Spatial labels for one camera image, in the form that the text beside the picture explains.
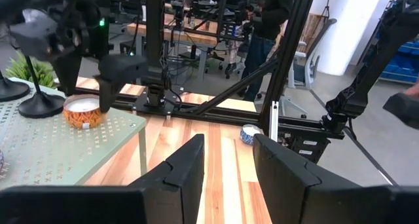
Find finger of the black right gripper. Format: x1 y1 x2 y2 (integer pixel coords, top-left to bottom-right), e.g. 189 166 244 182
9 19 82 97
94 54 148 114

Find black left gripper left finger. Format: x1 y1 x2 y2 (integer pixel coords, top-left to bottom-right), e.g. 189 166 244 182
129 134 206 224

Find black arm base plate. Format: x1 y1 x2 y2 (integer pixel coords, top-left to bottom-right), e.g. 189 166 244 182
132 86 186 116

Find silver aluminium bracket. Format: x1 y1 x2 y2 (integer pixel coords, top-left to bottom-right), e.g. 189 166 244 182
268 101 280 142

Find white candle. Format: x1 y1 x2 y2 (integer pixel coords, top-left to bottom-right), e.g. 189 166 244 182
63 94 105 130
240 124 264 146

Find medium black candlestick holder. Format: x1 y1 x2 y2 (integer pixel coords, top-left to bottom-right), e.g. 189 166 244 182
0 69 31 103

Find person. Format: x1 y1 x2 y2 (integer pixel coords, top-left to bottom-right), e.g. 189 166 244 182
242 0 297 102

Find white candle in blue tin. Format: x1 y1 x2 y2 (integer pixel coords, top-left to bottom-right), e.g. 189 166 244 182
240 124 264 146

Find white office chair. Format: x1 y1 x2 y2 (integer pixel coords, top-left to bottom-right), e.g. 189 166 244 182
287 17 338 119

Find green plant in white pot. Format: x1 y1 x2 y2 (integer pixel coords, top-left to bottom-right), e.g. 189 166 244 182
5 52 56 89

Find blue storage bins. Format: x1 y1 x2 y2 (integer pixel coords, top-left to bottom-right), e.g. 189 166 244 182
381 40 419 84

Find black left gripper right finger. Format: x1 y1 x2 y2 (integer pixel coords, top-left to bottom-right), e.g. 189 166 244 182
253 134 364 224

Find wooden background table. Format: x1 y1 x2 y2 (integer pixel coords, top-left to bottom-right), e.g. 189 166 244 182
126 12 236 48

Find short black candlestick holder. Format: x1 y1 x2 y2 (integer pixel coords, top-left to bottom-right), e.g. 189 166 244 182
18 55 66 119

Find mint green perforated metal shelf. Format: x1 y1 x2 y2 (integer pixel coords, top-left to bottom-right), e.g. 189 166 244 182
0 77 147 191

